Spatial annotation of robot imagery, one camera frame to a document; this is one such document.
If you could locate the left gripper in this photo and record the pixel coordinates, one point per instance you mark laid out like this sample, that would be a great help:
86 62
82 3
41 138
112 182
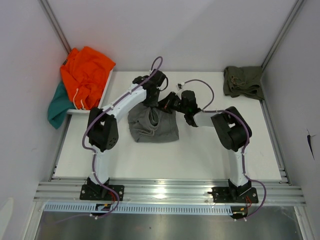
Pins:
153 104

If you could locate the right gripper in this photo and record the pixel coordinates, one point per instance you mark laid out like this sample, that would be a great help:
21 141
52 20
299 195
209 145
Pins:
165 103

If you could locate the grey shorts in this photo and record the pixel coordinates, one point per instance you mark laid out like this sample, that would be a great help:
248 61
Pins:
151 125

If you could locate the olive green shorts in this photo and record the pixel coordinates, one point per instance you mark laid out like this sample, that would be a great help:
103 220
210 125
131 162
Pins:
243 81

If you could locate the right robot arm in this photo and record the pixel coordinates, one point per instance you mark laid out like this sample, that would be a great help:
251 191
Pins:
232 130

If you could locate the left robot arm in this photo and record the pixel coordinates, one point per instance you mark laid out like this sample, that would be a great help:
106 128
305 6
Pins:
102 131

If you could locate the orange shorts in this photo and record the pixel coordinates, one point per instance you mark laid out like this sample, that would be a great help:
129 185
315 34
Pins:
85 74

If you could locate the teal shorts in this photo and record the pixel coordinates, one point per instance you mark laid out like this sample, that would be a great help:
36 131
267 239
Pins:
58 107

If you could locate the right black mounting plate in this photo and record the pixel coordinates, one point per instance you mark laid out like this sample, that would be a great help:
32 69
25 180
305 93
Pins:
228 195

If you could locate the black mounting plate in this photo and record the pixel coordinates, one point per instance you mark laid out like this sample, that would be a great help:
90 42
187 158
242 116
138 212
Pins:
228 195
98 193

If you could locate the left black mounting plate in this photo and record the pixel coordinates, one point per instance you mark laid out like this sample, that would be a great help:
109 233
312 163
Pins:
98 193

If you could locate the left aluminium corner post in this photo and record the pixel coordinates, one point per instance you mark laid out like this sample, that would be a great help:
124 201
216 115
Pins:
48 11

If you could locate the aluminium corner post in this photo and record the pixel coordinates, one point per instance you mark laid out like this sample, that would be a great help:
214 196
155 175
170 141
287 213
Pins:
48 11
284 30

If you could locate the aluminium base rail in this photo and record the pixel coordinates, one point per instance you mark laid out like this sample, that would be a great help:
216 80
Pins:
167 191

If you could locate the slotted cable duct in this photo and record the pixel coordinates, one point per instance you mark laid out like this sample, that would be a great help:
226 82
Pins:
132 208

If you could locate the right aluminium corner post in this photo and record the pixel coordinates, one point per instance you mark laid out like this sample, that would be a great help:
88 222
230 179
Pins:
284 30

